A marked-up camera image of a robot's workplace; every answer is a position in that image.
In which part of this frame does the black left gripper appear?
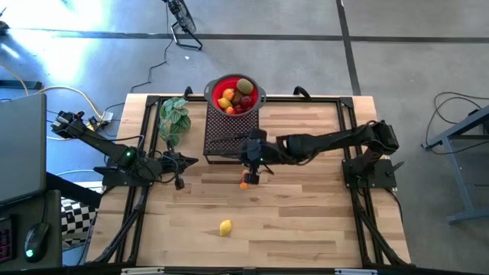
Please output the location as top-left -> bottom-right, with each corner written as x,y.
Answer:
160,150 -> 199,191

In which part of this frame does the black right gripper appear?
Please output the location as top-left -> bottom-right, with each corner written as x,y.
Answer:
239,128 -> 277,185

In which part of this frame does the black-handled kitchen knife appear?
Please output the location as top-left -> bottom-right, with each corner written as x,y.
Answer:
207,132 -> 249,144

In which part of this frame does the red collapsible colander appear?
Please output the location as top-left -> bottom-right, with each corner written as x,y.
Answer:
203,73 -> 267,118

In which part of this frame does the green-brown kiwi fruit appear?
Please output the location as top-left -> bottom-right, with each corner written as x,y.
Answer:
236,78 -> 255,95

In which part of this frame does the black perforated metal stand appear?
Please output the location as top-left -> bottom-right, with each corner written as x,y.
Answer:
202,102 -> 260,166

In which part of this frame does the green leafy potted plant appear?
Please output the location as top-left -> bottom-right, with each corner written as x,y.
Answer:
158,96 -> 192,147

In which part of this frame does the silver aluminium strut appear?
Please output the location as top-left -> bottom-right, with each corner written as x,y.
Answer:
335,268 -> 378,275
121,267 -> 165,275

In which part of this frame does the black-white checkered board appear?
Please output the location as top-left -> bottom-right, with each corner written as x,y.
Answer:
60,196 -> 101,248

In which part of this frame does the black desk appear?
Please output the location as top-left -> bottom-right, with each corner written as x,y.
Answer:
0,189 -> 64,272

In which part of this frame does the black floor fan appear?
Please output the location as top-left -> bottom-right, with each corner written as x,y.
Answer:
162,0 -> 203,51

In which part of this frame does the black computer mouse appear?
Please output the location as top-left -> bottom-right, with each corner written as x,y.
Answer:
23,222 -> 50,264

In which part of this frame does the flat black bar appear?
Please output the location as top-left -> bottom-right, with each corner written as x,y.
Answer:
0,79 -> 44,91

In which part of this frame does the black keyboard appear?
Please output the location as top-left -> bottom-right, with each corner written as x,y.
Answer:
0,215 -> 18,264

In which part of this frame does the blue-grey metal desk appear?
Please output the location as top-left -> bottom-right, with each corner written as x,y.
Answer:
422,105 -> 489,226

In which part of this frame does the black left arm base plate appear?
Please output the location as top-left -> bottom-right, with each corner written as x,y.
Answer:
93,158 -> 158,188

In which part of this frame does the black fan cable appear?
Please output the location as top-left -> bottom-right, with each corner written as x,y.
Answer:
102,3 -> 171,114

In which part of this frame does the black aluminium table frame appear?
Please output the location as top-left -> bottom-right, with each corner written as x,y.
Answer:
86,86 -> 413,275

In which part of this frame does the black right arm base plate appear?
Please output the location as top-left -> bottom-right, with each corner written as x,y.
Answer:
342,158 -> 398,190

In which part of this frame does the yellow power cable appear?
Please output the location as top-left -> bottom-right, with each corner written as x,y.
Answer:
0,63 -> 103,141

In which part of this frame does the black floor cable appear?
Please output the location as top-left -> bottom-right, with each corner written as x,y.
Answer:
423,90 -> 489,135

